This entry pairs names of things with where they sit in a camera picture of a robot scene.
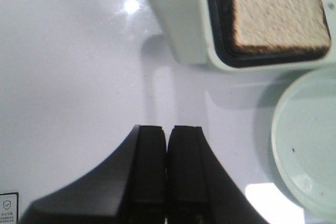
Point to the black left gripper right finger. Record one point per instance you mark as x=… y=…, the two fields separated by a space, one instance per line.
x=199 y=189

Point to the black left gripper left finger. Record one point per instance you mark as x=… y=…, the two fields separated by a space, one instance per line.
x=127 y=187

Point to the mint green breakfast maker lid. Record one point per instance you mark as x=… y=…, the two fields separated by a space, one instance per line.
x=182 y=25

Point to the mint green round plate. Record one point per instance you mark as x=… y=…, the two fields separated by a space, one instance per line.
x=303 y=141

